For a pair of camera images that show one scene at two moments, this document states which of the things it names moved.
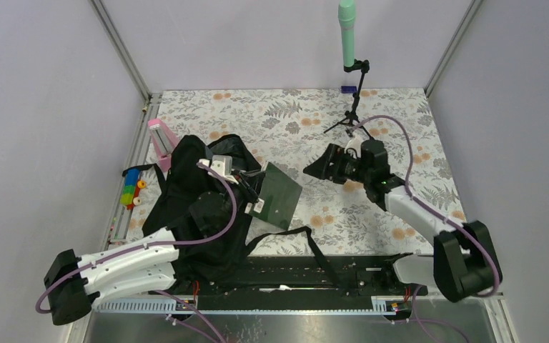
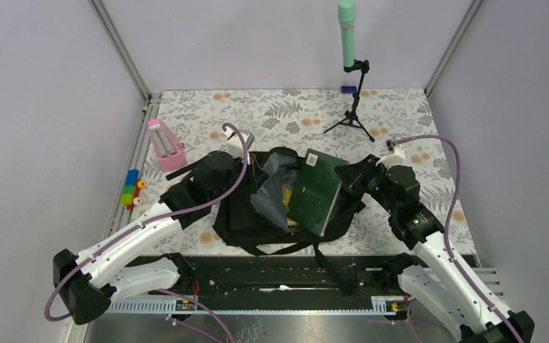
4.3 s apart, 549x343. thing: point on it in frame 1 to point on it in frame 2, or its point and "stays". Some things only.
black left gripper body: [243, 191] to [221, 192]
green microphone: [347, 16] stays
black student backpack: [203, 199] to [256, 219]
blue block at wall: [348, 89] stays
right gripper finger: [330, 165] to [353, 176]
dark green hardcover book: [280, 195] to [316, 190]
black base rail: [304, 280] stays
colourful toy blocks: [131, 189] stays
